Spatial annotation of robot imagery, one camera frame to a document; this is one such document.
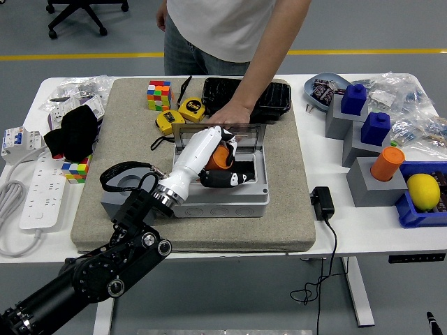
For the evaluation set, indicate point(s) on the person's right hand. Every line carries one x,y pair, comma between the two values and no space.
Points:
161,17

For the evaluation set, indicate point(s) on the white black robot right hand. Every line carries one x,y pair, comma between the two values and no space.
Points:
433,324

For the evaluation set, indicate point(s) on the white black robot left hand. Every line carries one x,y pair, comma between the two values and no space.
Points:
193,157

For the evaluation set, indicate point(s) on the person's left hand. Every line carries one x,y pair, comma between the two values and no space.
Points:
232,114

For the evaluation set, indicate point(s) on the orange cylinder battery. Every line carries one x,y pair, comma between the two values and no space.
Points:
218,158
387,164

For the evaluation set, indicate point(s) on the grey junction box clear lid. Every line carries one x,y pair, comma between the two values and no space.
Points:
223,207

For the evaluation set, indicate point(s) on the person's left forearm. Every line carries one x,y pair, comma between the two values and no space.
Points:
265,63

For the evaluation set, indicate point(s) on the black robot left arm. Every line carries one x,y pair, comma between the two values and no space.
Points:
97,272

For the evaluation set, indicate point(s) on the yellow tape measure black label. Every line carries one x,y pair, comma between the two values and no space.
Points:
191,109

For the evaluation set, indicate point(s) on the yellow tape measure small window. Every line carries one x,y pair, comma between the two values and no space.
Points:
169,120

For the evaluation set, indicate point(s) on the black plastic case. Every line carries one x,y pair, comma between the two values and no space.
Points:
276,97

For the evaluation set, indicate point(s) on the person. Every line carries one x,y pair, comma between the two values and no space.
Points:
216,28

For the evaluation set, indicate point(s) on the grey block with round hole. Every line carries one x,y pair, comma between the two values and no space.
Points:
370,193
131,182

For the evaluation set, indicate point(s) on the black table control panel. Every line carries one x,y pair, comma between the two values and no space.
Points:
415,258

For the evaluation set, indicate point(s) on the large colourful puzzle cube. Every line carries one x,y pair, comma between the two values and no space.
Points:
159,96

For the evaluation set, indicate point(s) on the small metal pins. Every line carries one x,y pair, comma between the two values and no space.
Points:
308,108

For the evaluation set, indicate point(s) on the white table leg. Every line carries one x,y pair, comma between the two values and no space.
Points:
103,314
359,296

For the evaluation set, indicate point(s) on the black office chair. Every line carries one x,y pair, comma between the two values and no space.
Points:
80,14

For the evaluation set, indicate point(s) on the grey-brown mat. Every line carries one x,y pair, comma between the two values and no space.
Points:
227,234

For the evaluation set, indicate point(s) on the dark wrapped candy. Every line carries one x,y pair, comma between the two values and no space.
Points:
323,83
321,94

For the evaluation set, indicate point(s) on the blue-grey bowl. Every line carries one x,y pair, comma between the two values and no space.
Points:
326,77

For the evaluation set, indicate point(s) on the grey holder block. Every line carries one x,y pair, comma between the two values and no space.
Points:
337,124
356,151

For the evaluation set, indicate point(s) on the clear bags of hardware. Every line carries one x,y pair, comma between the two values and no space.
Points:
80,87

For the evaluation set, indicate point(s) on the blue storage bin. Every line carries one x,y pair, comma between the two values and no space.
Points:
408,213

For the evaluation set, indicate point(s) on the small colourful puzzle cube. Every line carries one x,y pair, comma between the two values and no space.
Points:
77,171

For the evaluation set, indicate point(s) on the black cloth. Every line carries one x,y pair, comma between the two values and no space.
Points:
75,132

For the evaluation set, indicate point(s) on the blue plastic block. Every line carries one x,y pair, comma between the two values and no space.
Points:
353,99
375,129

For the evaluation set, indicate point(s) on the black power adapter plug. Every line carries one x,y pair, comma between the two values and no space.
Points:
323,204

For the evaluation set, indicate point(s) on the yellow lemon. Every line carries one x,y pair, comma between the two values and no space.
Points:
423,192

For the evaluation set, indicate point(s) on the white power strip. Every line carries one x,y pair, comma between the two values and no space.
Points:
43,195

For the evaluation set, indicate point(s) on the white circuit breaker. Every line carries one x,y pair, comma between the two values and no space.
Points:
15,144

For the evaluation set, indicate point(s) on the clear bags of small parts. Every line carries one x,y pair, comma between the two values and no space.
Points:
412,101

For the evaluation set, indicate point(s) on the white wall socket pack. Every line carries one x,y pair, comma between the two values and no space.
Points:
57,113

